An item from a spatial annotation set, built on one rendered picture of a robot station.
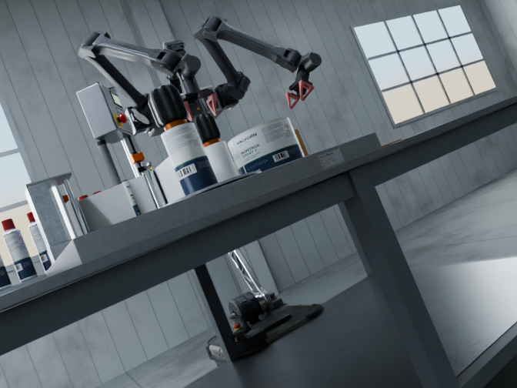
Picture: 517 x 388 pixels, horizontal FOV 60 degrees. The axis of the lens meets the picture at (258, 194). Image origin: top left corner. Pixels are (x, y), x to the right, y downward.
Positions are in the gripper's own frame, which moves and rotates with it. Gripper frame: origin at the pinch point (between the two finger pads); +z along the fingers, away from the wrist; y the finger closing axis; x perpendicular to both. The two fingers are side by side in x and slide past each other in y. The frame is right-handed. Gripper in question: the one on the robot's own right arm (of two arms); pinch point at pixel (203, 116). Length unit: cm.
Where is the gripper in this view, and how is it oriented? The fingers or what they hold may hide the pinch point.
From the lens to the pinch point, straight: 172.2
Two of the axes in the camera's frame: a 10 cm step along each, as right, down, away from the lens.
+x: -4.1, 2.0, 8.9
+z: 3.9, 9.2, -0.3
